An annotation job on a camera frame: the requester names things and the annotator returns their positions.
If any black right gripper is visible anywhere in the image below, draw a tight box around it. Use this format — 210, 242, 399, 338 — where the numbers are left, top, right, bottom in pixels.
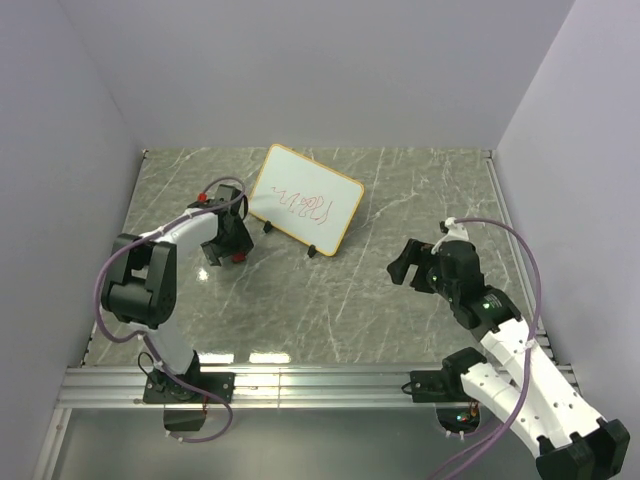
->
386, 238, 458, 301

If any yellow framed whiteboard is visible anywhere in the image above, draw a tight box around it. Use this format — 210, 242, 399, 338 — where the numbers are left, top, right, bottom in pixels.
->
249, 144, 365, 256

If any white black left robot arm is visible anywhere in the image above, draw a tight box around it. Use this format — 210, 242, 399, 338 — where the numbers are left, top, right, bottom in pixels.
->
97, 177, 254, 404

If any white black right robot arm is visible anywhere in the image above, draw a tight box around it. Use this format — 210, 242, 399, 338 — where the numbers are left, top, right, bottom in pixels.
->
387, 217, 630, 479

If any metal wire whiteboard stand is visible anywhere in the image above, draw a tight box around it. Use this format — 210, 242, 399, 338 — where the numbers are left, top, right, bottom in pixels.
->
262, 221, 319, 258

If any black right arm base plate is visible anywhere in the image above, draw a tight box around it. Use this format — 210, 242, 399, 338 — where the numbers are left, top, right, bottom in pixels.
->
401, 369, 474, 403

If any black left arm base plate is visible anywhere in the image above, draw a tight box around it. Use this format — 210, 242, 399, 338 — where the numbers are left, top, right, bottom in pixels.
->
143, 370, 235, 404

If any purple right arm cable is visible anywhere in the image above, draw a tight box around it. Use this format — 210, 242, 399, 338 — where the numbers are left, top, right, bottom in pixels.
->
428, 217, 546, 480

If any aluminium front rail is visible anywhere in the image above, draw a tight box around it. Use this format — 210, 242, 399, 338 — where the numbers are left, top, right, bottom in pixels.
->
56, 363, 440, 409

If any aluminium rail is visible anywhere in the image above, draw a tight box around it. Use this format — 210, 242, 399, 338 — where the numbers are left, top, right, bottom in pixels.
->
482, 149, 581, 393
56, 363, 440, 409

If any aluminium right side rail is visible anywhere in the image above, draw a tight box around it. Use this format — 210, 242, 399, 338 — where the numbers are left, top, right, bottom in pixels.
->
482, 149, 581, 393

